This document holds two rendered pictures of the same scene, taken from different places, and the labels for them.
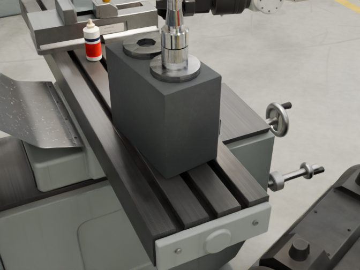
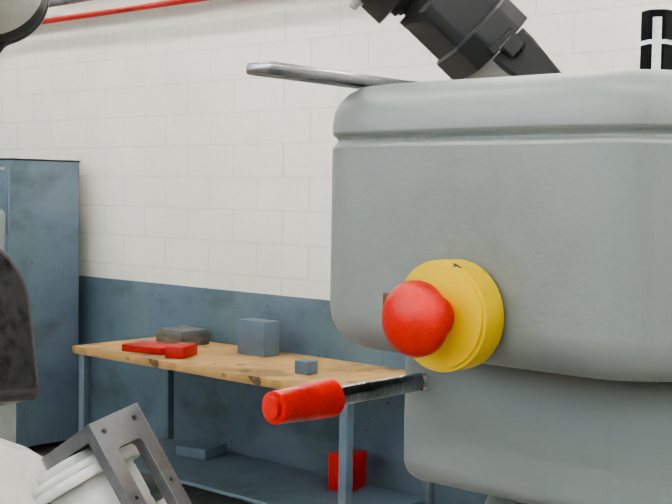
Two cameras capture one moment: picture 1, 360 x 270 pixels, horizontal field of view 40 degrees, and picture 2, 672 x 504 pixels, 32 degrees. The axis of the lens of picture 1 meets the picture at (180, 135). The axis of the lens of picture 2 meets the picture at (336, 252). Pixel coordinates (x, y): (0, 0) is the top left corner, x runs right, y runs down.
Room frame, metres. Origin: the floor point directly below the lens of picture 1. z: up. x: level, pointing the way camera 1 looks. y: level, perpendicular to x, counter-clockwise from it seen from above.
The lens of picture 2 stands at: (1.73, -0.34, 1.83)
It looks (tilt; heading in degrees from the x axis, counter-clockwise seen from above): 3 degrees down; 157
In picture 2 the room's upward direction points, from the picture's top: 1 degrees clockwise
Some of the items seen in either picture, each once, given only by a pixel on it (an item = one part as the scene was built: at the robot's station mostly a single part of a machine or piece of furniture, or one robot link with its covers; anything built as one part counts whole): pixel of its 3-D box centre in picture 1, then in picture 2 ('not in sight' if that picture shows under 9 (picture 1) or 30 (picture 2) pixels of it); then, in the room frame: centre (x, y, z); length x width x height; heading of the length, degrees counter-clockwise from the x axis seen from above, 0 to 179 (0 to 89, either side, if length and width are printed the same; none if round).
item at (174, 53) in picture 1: (174, 48); not in sight; (0.77, 0.01, 1.18); 0.05 x 0.05 x 0.06
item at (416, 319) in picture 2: not in sight; (422, 318); (1.19, -0.06, 1.76); 0.04 x 0.03 x 0.04; 25
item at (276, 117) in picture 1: (267, 122); not in sight; (1.30, -0.28, 0.65); 0.16 x 0.12 x 0.12; 115
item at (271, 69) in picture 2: not in sight; (387, 84); (1.06, -0.02, 1.89); 0.24 x 0.04 x 0.01; 118
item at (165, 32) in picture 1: (174, 30); not in sight; (0.77, 0.01, 1.21); 0.05 x 0.05 x 0.01
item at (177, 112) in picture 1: (161, 98); not in sight; (0.81, 0.04, 1.05); 0.22 x 0.12 x 0.20; 33
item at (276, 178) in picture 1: (295, 174); not in sight; (1.18, -0.37, 0.53); 0.22 x 0.06 x 0.06; 115
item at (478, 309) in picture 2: not in sight; (448, 315); (1.18, -0.04, 1.76); 0.06 x 0.02 x 0.06; 25
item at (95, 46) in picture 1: (92, 38); not in sight; (1.17, 0.23, 1.01); 0.04 x 0.04 x 0.11
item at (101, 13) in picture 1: (100, 2); not in sight; (1.33, 0.22, 1.04); 0.12 x 0.06 x 0.04; 22
